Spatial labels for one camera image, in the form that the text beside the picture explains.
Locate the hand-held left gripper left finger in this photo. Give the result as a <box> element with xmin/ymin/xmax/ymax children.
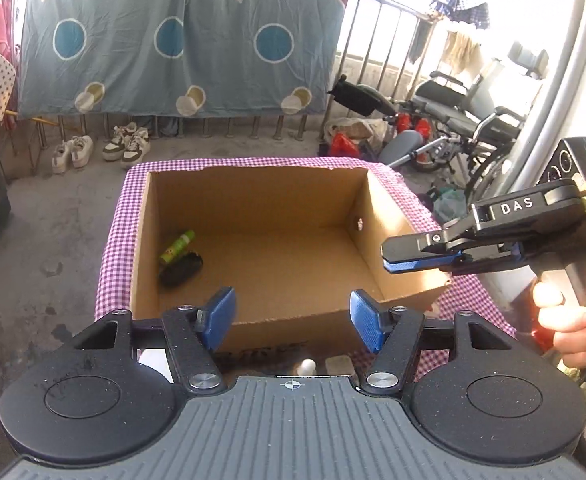
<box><xmin>73</xmin><ymin>286</ymin><xmax>237</xmax><ymax>395</ymax></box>

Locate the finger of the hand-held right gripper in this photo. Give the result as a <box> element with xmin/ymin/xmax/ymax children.
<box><xmin>380</xmin><ymin>230</ymin><xmax>466</xmax><ymax>275</ymax></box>

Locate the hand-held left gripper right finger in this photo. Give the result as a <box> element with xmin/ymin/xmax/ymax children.
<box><xmin>349</xmin><ymin>289</ymin><xmax>519</xmax><ymax>396</ymax></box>

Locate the cardboard box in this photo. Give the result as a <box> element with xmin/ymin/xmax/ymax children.
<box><xmin>129</xmin><ymin>166</ymin><xmax>451</xmax><ymax>356</ymax></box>

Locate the person's right hand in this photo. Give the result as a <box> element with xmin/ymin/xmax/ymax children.
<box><xmin>532</xmin><ymin>260</ymin><xmax>586</xmax><ymax>370</ymax></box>

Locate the black oval case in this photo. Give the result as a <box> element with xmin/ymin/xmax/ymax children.
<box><xmin>159</xmin><ymin>253</ymin><xmax>204</xmax><ymax>288</ymax></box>

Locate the green plastic bag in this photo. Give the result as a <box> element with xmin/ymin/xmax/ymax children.
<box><xmin>430</xmin><ymin>187</ymin><xmax>466</xmax><ymax>221</ymax></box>

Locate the green spray bottle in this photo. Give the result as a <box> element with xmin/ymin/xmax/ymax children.
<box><xmin>159</xmin><ymin>230</ymin><xmax>196</xmax><ymax>266</ymax></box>

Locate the grey padded seat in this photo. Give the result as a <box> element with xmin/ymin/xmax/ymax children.
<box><xmin>378</xmin><ymin>130</ymin><xmax>454</xmax><ymax>168</ymax></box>

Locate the purple checkered table cloth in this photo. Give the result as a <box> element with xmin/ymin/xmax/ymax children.
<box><xmin>94</xmin><ymin>157</ymin><xmax>519</xmax><ymax>376</ymax></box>

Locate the red plastic bag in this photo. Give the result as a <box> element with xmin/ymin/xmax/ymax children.
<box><xmin>329</xmin><ymin>131</ymin><xmax>361</xmax><ymax>158</ymax></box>

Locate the black wheelchair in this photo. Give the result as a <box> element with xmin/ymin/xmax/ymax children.
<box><xmin>328</xmin><ymin>42</ymin><xmax>549</xmax><ymax>201</ymax></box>

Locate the beige bag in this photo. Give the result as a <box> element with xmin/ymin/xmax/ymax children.
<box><xmin>323</xmin><ymin>117</ymin><xmax>389</xmax><ymax>148</ymax></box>

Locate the beige hanging towel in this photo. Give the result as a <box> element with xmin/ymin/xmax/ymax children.
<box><xmin>443</xmin><ymin>30</ymin><xmax>484</xmax><ymax>76</ymax></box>

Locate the white and olive sneaker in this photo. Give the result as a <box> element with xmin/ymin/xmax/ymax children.
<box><xmin>121</xmin><ymin>129</ymin><xmax>151</xmax><ymax>170</ymax></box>
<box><xmin>103</xmin><ymin>126</ymin><xmax>131</xmax><ymax>162</ymax></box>

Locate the metal balcony railing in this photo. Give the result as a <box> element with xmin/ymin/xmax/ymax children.
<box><xmin>3</xmin><ymin>0</ymin><xmax>444</xmax><ymax>171</ymax></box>

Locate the blue checkered hanging garment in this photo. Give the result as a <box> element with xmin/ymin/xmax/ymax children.
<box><xmin>430</xmin><ymin>0</ymin><xmax>491</xmax><ymax>31</ymax></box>

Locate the blue patterned bedsheet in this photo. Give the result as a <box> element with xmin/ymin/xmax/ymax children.
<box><xmin>18</xmin><ymin>0</ymin><xmax>354</xmax><ymax>120</ymax></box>

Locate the yellow rod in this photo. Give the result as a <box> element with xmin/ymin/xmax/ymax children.
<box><xmin>5</xmin><ymin>109</ymin><xmax>58</xmax><ymax>128</ymax></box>

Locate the grey metal frame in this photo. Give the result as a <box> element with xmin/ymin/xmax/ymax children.
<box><xmin>510</xmin><ymin>0</ymin><xmax>586</xmax><ymax>201</ymax></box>

